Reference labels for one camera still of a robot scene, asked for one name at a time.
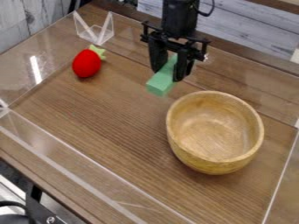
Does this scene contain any black cable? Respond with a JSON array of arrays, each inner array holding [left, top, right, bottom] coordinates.
[[0, 200, 36, 224]]

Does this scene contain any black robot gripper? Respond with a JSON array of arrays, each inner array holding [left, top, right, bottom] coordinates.
[[140, 0, 211, 82]]

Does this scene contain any red toy strawberry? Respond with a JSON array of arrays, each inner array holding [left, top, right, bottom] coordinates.
[[72, 45, 107, 78]]

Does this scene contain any green rectangular block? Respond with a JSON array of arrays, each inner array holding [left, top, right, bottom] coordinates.
[[146, 54, 178, 96]]

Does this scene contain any light wooden bowl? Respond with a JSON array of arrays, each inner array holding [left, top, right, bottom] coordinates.
[[166, 91, 266, 175]]

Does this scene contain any black metal table frame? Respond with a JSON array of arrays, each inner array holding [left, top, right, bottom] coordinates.
[[23, 183, 71, 224]]

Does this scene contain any clear acrylic corner bracket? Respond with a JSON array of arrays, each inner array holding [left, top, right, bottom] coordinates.
[[72, 11, 115, 46]]

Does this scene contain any clear acrylic tray wall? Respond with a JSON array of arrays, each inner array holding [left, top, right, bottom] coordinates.
[[0, 105, 195, 224]]

